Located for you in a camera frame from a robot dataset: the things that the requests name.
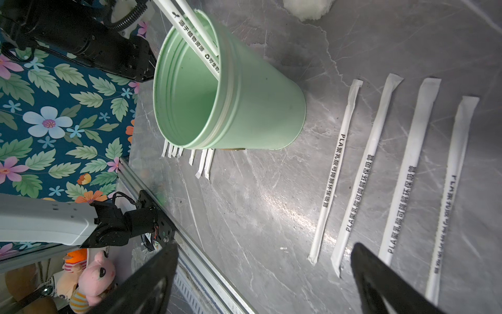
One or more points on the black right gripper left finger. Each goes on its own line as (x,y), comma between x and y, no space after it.
(148,290)

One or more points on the eleventh white straw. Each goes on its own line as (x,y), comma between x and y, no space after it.
(208,163)

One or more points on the seventeenth white straw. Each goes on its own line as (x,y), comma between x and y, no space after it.
(189,33)

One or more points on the eighteenth white straw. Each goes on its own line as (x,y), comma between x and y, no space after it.
(186,8)

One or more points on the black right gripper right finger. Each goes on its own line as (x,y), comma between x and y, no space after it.
(379,286)

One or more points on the fifteenth white straw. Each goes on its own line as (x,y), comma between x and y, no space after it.
(169,150)

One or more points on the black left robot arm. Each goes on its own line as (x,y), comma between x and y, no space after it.
(80,29)

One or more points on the pink plush toy outside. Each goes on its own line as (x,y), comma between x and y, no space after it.
(95,282)

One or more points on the fourteenth white straw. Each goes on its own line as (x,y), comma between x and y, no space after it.
(192,157)

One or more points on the twelfth white straw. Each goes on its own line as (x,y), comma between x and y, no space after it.
(177,152)

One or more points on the thirteenth white straw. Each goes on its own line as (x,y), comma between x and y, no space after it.
(202,163)

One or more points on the green metal straw cup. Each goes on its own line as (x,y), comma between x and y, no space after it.
(251,105)

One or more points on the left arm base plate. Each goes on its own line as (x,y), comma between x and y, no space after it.
(160,229)

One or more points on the sixteenth white straw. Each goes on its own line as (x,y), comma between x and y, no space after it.
(164,149)

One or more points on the white teddy bear blue shirt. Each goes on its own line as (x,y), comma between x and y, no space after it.
(308,9)

